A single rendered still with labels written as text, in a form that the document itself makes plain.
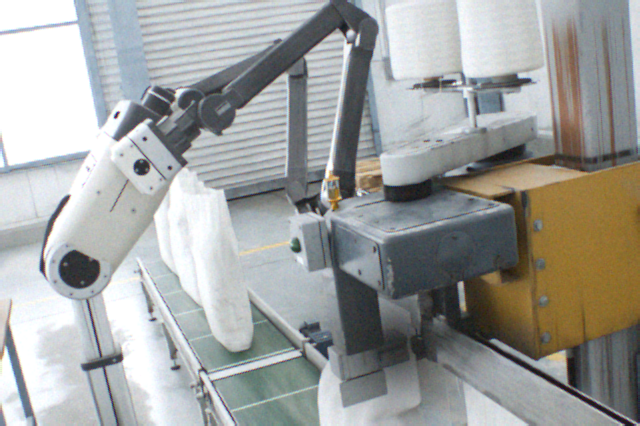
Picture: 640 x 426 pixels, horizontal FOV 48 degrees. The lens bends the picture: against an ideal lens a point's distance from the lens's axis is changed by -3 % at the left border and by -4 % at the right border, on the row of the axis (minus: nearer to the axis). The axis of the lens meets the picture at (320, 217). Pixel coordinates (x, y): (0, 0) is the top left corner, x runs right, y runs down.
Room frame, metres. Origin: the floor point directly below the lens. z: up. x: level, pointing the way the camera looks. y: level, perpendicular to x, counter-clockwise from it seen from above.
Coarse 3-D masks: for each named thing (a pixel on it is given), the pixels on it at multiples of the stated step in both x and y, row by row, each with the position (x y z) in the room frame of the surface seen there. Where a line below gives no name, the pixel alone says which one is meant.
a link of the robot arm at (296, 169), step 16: (288, 80) 2.13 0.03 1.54; (304, 80) 2.12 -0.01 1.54; (288, 96) 2.11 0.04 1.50; (304, 96) 2.10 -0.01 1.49; (288, 112) 2.08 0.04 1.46; (304, 112) 2.08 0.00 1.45; (288, 128) 2.06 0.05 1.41; (304, 128) 2.05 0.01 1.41; (288, 144) 2.03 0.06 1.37; (304, 144) 2.03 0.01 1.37; (288, 160) 2.00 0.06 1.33; (304, 160) 2.00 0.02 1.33; (288, 176) 1.97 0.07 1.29; (304, 176) 1.97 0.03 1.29; (288, 192) 1.95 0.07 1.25; (304, 192) 1.95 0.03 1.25
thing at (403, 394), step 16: (384, 304) 1.48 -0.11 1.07; (384, 320) 1.49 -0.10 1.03; (400, 320) 1.43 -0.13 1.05; (384, 368) 1.52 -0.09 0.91; (400, 368) 1.45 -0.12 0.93; (416, 368) 1.39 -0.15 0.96; (320, 384) 1.75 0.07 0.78; (336, 384) 1.65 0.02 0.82; (400, 384) 1.46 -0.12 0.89; (416, 384) 1.39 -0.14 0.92; (320, 400) 1.73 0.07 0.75; (336, 400) 1.62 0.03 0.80; (368, 400) 1.52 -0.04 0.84; (384, 400) 1.48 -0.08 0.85; (400, 400) 1.45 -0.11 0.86; (416, 400) 1.40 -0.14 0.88; (320, 416) 1.74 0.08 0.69; (336, 416) 1.62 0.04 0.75; (352, 416) 1.53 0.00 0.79; (368, 416) 1.47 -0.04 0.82; (384, 416) 1.47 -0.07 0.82; (400, 416) 1.46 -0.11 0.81; (416, 416) 1.48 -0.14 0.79
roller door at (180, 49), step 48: (96, 0) 8.45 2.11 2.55; (144, 0) 8.62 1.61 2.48; (192, 0) 8.78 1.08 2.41; (240, 0) 8.97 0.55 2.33; (288, 0) 9.16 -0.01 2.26; (96, 48) 8.42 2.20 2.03; (144, 48) 8.59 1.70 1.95; (192, 48) 8.76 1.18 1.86; (240, 48) 8.94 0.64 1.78; (336, 48) 9.32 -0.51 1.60; (96, 96) 8.34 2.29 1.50; (336, 96) 9.29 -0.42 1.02; (192, 144) 8.70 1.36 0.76; (240, 144) 8.89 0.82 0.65; (240, 192) 8.83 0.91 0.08
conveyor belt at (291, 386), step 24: (288, 360) 2.87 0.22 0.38; (216, 384) 2.74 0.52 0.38; (240, 384) 2.70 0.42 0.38; (264, 384) 2.67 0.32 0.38; (288, 384) 2.64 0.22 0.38; (312, 384) 2.61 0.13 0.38; (240, 408) 2.49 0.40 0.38; (264, 408) 2.46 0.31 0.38; (288, 408) 2.44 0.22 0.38; (312, 408) 2.41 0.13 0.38
